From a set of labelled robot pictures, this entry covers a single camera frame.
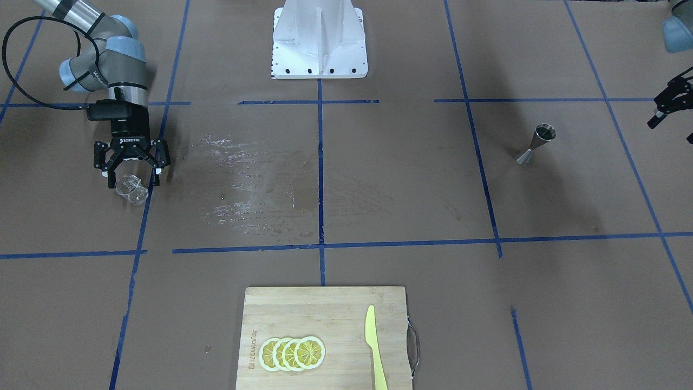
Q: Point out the yellow plastic knife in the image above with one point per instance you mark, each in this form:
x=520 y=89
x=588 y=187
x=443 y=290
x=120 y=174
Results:
x=371 y=338

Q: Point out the clear glass shaker cup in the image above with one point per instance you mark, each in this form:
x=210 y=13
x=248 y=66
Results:
x=130 y=187

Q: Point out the wooden cutting board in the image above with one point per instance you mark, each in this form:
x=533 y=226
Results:
x=335 y=315

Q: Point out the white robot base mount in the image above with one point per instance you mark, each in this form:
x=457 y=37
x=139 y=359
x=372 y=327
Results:
x=319 y=40

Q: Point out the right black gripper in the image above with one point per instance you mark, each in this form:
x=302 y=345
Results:
x=131 y=131

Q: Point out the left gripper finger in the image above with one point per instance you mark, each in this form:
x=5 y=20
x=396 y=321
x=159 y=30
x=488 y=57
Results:
x=677 y=96

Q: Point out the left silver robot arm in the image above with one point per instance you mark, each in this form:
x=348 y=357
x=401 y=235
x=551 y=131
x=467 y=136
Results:
x=677 y=37

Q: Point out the steel measuring jigger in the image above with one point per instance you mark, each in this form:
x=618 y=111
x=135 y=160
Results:
x=543 y=134

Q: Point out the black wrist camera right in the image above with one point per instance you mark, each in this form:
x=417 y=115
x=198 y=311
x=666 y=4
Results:
x=110 y=110

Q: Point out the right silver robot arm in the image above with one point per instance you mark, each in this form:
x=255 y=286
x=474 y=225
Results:
x=115 y=61

